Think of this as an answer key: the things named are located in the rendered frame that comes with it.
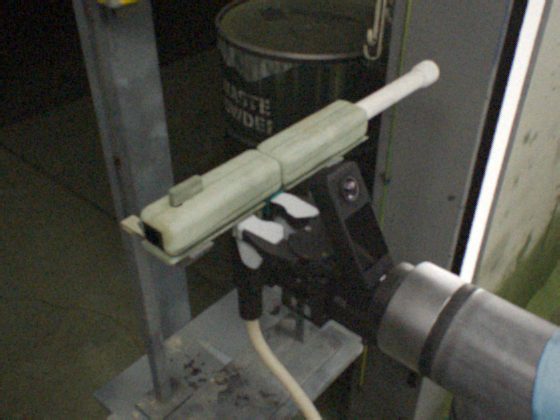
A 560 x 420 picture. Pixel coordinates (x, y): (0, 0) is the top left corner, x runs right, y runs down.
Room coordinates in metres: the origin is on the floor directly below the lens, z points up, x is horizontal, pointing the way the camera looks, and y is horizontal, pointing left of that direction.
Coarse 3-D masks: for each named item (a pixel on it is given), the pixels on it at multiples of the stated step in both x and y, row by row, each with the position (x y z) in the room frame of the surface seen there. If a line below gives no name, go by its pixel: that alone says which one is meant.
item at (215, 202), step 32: (384, 96) 0.69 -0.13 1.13; (288, 128) 0.59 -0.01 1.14; (320, 128) 0.59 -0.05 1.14; (352, 128) 0.61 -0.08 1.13; (256, 160) 0.52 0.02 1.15; (288, 160) 0.53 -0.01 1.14; (320, 160) 0.57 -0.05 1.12; (192, 192) 0.46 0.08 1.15; (224, 192) 0.47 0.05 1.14; (256, 192) 0.49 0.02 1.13; (160, 224) 0.42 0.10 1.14; (192, 224) 0.43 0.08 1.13; (224, 224) 0.46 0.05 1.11; (160, 256) 0.42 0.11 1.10; (256, 288) 0.50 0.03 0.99
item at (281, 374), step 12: (252, 324) 0.51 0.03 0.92; (252, 336) 0.50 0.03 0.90; (264, 348) 0.50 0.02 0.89; (264, 360) 0.49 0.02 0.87; (276, 360) 0.49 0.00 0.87; (276, 372) 0.48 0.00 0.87; (288, 372) 0.48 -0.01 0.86; (288, 384) 0.47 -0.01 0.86; (300, 396) 0.46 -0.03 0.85; (300, 408) 0.45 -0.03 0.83; (312, 408) 0.45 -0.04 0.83
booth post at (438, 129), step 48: (432, 0) 0.91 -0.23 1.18; (480, 0) 0.86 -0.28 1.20; (432, 48) 0.90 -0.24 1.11; (480, 48) 0.85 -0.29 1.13; (432, 96) 0.89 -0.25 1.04; (480, 96) 0.84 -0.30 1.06; (384, 144) 0.94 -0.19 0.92; (432, 144) 0.88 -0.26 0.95; (432, 192) 0.87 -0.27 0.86; (432, 240) 0.86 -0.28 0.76; (384, 384) 0.89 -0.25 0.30; (432, 384) 0.88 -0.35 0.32
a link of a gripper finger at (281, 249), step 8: (248, 232) 0.46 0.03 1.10; (248, 240) 0.46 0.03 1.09; (256, 240) 0.45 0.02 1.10; (264, 240) 0.45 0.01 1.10; (256, 248) 0.44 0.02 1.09; (264, 248) 0.44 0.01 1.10; (272, 248) 0.44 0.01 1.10; (280, 248) 0.44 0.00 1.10; (288, 248) 0.44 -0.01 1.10; (264, 256) 0.44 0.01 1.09; (272, 256) 0.43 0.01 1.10; (280, 256) 0.43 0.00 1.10; (288, 256) 0.43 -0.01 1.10; (296, 256) 0.43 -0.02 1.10; (272, 264) 0.43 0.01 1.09; (280, 264) 0.43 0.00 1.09; (288, 264) 0.42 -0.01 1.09; (296, 264) 0.42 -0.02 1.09
